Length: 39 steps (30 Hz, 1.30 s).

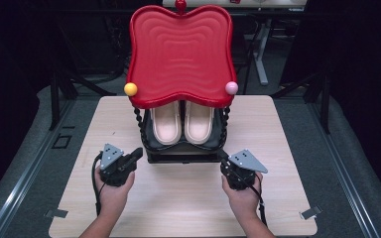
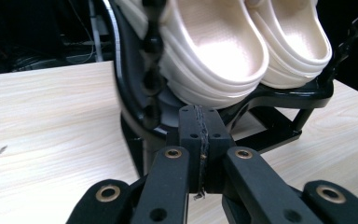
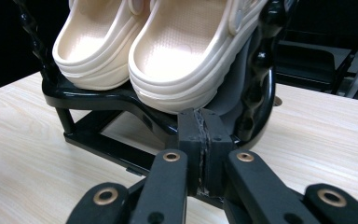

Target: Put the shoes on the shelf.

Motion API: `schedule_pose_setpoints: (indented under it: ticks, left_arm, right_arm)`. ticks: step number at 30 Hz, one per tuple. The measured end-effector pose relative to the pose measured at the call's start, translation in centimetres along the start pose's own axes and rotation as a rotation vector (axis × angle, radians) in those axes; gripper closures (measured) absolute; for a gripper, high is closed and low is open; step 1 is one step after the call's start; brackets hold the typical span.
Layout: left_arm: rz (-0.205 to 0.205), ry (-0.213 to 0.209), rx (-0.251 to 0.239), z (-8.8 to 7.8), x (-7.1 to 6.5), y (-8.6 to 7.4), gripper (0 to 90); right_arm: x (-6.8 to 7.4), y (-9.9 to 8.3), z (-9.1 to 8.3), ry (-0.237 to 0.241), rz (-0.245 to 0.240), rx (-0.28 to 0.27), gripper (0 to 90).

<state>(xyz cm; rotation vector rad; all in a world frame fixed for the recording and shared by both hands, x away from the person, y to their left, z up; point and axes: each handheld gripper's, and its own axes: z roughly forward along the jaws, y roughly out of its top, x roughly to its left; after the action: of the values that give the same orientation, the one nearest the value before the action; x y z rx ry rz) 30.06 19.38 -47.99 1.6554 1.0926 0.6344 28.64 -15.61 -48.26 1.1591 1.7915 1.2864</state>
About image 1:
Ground red and black shoe rack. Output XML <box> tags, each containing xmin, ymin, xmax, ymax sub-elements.
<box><xmin>123</xmin><ymin>0</ymin><xmax>239</xmax><ymax>165</ymax></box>

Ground grey metal floor rail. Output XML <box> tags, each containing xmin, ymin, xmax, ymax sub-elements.
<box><xmin>0</xmin><ymin>98</ymin><xmax>77</xmax><ymax>238</ymax></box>
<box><xmin>306</xmin><ymin>98</ymin><xmax>381</xmax><ymax>238</ymax></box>

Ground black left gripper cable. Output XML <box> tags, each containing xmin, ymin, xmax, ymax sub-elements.
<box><xmin>90</xmin><ymin>151</ymin><xmax>105</xmax><ymax>218</ymax></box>

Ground cream clog shoe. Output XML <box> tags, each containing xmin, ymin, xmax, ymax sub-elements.
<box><xmin>183</xmin><ymin>100</ymin><xmax>215</xmax><ymax>146</ymax></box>
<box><xmin>150</xmin><ymin>100</ymin><xmax>183</xmax><ymax>146</ymax></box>

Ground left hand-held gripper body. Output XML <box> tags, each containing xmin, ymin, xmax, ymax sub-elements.
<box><xmin>98</xmin><ymin>142</ymin><xmax>137</xmax><ymax>188</ymax></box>

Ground black metal stand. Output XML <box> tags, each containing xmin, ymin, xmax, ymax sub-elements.
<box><xmin>49</xmin><ymin>67</ymin><xmax>117</xmax><ymax>132</ymax></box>
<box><xmin>270</xmin><ymin>63</ymin><xmax>331</xmax><ymax>135</ymax></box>

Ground person's right hand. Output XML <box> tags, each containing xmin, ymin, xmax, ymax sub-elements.
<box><xmin>220</xmin><ymin>173</ymin><xmax>263</xmax><ymax>220</ymax></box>

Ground person's left hand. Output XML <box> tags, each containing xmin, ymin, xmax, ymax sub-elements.
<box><xmin>93</xmin><ymin>167</ymin><xmax>136</xmax><ymax>216</ymax></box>

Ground grey table bracket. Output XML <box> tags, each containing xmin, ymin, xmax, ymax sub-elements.
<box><xmin>299</xmin><ymin>204</ymin><xmax>323</xmax><ymax>221</ymax></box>
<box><xmin>44</xmin><ymin>208</ymin><xmax>69</xmax><ymax>219</ymax></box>

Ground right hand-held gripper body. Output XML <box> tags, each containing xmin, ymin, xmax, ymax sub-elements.
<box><xmin>219</xmin><ymin>149</ymin><xmax>269</xmax><ymax>191</ymax></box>

